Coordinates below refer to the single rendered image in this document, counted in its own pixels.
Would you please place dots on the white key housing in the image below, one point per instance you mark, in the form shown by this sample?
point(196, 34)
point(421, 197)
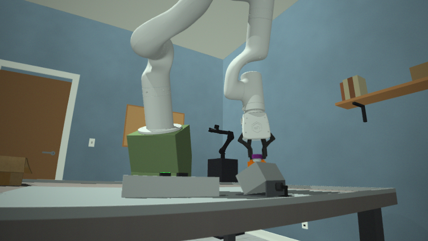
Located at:
point(262, 179)

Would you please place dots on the open brown cardboard box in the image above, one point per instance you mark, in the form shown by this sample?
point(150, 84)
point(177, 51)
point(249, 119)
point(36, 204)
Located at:
point(12, 169)

